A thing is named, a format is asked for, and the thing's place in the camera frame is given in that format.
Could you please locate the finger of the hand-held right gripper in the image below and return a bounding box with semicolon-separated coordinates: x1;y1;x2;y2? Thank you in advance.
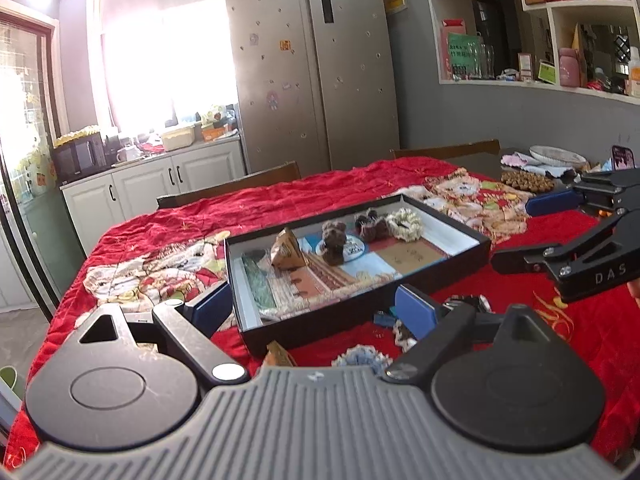
491;245;568;281
525;167;640;217

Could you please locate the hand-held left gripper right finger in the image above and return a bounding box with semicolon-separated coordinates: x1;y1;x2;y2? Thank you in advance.
382;284;566;386

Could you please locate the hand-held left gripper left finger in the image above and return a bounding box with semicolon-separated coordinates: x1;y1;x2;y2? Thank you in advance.
79;280;251;386

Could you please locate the brown crochet scrunchie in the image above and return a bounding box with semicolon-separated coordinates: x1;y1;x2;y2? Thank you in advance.
392;317;418;353

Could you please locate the black white crochet scrunchie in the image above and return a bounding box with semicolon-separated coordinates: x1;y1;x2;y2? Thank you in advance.
442;294;493;313

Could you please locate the blue crochet scrunchie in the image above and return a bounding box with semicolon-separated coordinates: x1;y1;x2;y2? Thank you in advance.
330;344;393;368

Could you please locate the plain brown triangular snack packet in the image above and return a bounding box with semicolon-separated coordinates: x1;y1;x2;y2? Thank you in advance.
264;341;298;368

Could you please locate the cream crochet scrunchie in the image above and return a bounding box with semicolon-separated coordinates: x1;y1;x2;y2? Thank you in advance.
385;209;425;243

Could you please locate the brown triangular packet round logo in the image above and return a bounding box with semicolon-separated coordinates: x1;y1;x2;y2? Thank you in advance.
270;228;310;272

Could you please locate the brown fuzzy bear hair clip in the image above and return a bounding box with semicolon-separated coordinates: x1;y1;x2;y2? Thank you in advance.
354;209;390;242
320;221;348;266

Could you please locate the black cardboard box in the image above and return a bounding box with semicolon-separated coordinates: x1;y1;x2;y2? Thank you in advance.
224;194;493;358

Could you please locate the brown beaded mat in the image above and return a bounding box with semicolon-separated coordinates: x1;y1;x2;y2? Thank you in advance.
500;169;556;193

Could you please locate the white plate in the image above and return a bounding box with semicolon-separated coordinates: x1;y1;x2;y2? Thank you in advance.
529;145;588;168

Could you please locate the pink cloth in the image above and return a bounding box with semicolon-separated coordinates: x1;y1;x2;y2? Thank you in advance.
501;151;541;168

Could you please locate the red printed blanket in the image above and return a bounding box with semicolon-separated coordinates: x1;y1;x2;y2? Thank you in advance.
2;156;640;466

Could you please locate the dark wooden chair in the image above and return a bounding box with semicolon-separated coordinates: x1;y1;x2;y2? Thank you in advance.
156;161;302;210
390;139;502;161

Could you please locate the white kitchen cabinet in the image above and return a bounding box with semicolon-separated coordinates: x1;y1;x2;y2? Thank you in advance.
60;136;248;256

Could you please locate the pink bottle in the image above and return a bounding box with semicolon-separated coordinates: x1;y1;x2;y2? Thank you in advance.
558;47;581;88

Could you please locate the green sign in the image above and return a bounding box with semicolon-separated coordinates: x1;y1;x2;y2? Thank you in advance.
446;32;482;80

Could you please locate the cream plastic container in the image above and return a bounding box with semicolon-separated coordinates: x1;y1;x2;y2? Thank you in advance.
160;125;197;152

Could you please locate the orange box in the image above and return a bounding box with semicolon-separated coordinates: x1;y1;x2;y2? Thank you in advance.
201;125;238;142

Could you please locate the black microwave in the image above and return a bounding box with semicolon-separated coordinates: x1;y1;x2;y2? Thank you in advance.
52;132;108;183

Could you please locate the green plastic container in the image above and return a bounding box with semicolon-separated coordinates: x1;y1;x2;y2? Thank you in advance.
0;366;21;401

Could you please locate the yellow flower garland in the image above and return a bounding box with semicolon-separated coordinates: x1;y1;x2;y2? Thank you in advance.
52;124;103;147

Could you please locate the beige double-door fridge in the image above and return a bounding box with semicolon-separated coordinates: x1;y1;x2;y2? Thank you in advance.
222;0;401;178

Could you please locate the glass sliding door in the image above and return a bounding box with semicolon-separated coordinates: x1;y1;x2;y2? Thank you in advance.
0;10;71;321

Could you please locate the white wall shelf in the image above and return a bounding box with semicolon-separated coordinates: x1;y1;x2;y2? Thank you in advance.
420;0;640;106

